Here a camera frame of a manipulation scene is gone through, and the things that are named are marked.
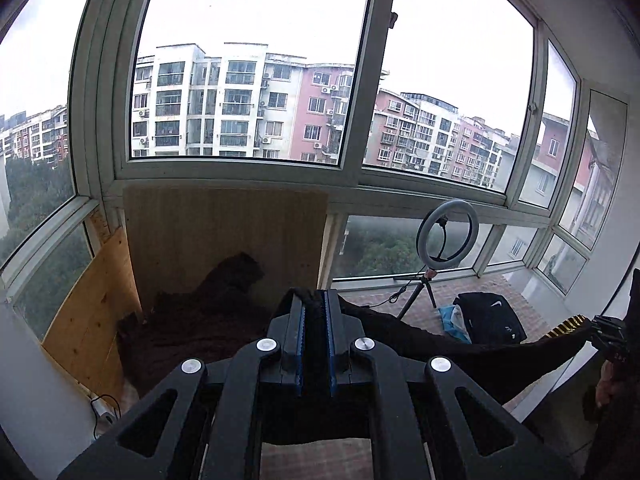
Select dark brown clothes pile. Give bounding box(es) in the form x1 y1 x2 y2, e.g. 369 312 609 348
116 252 271 396

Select folded black clothes stack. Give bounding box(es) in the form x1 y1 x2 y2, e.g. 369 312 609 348
454 292 527 344

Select person's right hand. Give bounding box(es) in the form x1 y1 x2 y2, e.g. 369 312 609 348
594 360 624 408

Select blue plastic bag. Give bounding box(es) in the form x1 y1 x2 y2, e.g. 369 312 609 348
438 304 472 344

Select pink plaid mat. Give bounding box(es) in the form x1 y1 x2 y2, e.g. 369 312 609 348
119 273 551 480

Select large wooden board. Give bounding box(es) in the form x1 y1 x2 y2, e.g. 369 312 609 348
122 183 329 311

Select white power strip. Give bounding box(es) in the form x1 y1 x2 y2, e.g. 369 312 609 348
90 396 117 425

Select small wooden board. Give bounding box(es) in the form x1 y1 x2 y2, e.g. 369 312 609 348
42 229 141 401

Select ring light power cable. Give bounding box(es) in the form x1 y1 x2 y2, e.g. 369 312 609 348
368 271 426 309

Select white ring light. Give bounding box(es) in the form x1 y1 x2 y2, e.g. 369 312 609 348
416 198 480 271

